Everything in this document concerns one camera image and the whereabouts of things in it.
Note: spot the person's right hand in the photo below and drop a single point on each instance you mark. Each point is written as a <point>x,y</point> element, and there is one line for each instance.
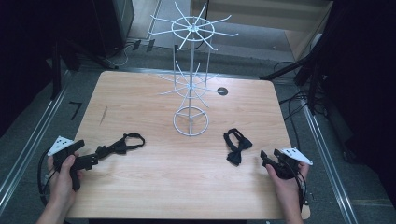
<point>288,188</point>

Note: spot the person's left hand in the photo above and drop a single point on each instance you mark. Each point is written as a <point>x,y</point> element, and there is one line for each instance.
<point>60,183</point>

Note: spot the metal floor rail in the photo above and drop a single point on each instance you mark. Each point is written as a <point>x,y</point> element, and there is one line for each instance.
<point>328,161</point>
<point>29,146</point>

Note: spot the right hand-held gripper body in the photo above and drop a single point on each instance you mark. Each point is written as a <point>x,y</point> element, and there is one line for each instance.
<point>288,168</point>

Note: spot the beige wooden platform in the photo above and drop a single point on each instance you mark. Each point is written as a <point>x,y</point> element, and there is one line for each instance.
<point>264,15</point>

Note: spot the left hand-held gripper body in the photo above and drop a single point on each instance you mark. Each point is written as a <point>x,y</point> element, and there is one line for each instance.
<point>60,144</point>

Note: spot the dark round table grommet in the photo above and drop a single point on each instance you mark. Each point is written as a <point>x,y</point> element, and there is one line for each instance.
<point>222,91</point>

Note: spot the black stand legs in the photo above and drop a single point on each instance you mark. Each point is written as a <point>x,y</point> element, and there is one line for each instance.
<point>306,67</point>
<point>56,71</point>

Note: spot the dark cabinet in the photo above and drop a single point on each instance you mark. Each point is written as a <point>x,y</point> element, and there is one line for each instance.
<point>113,25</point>

